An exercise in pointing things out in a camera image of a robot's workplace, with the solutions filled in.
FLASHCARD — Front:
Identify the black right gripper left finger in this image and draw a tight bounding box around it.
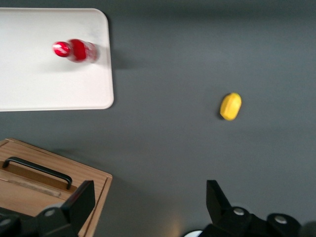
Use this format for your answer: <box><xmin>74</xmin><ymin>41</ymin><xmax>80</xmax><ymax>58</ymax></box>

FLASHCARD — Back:
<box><xmin>21</xmin><ymin>180</ymin><xmax>96</xmax><ymax>237</ymax></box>

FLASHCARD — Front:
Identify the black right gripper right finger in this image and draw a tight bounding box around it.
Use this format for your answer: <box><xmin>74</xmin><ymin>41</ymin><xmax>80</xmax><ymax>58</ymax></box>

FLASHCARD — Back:
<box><xmin>206</xmin><ymin>180</ymin><xmax>269</xmax><ymax>237</ymax></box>

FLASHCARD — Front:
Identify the red coke bottle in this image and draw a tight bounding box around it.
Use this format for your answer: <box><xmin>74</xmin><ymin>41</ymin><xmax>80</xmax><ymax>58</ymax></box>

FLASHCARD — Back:
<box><xmin>51</xmin><ymin>39</ymin><xmax>99</xmax><ymax>64</ymax></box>

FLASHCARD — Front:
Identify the beige plastic tray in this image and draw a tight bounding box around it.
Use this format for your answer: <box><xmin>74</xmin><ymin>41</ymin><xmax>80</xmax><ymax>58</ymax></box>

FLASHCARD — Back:
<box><xmin>0</xmin><ymin>7</ymin><xmax>115</xmax><ymax>112</ymax></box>

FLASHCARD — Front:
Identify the wooden drawer cabinet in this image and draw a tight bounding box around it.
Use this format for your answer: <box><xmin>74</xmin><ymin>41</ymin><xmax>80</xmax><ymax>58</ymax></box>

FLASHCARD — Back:
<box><xmin>0</xmin><ymin>138</ymin><xmax>113</xmax><ymax>237</ymax></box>

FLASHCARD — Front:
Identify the yellow plastic lemon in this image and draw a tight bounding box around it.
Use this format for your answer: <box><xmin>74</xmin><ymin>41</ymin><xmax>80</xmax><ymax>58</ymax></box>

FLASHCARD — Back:
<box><xmin>219</xmin><ymin>92</ymin><xmax>242</xmax><ymax>122</ymax></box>

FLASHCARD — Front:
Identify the wooden drawer with short handle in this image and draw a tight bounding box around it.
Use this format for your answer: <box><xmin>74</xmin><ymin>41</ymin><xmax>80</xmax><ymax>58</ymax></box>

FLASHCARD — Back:
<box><xmin>0</xmin><ymin>139</ymin><xmax>111</xmax><ymax>198</ymax></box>

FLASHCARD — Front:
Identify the short black drawer handle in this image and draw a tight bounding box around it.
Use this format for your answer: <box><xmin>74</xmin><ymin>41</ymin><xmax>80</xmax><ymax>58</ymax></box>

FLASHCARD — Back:
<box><xmin>2</xmin><ymin>157</ymin><xmax>73</xmax><ymax>190</ymax></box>

